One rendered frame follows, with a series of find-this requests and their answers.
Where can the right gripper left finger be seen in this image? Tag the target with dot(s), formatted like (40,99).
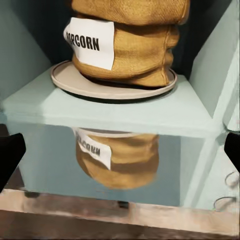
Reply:
(12,149)

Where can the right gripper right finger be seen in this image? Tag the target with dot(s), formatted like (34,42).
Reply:
(232,149)

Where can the microwave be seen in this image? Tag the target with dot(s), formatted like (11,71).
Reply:
(38,77)

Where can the popcorn bag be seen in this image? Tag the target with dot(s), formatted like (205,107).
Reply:
(125,41)

